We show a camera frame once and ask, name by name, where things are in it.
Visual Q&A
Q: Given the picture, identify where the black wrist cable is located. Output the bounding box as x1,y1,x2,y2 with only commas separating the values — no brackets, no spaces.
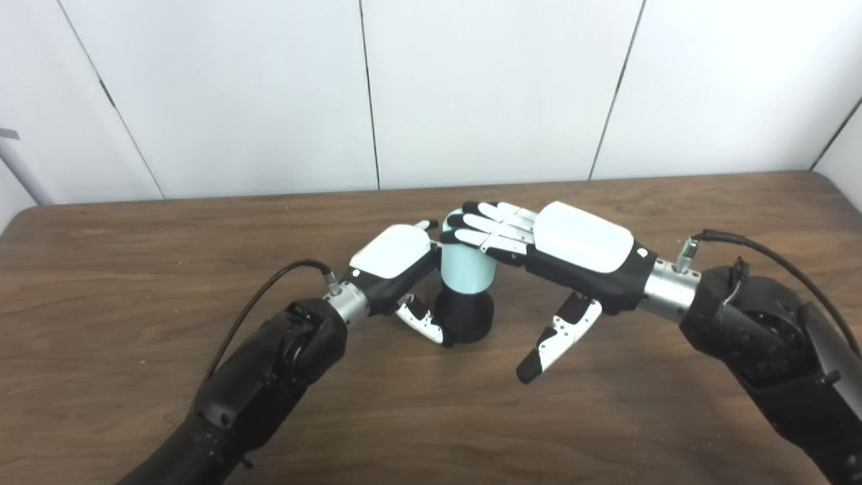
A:
675,229,862,358
205,259,341,378

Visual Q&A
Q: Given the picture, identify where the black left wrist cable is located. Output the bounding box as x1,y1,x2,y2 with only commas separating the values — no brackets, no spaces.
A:
205,259,341,378

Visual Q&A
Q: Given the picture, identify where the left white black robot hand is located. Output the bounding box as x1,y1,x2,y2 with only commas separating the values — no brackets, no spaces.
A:
340,220,453,346

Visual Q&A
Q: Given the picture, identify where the black funnel-shaped nozzle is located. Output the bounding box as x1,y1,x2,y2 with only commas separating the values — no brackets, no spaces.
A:
434,288,496,344

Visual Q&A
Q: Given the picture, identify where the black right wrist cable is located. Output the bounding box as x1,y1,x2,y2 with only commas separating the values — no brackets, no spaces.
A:
675,229,862,358

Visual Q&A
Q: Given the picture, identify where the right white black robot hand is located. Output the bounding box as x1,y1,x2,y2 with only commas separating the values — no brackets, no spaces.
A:
439,200,657,385

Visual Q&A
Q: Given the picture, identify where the light-blue hose piece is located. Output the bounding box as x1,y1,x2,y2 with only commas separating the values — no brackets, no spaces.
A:
440,209,498,295

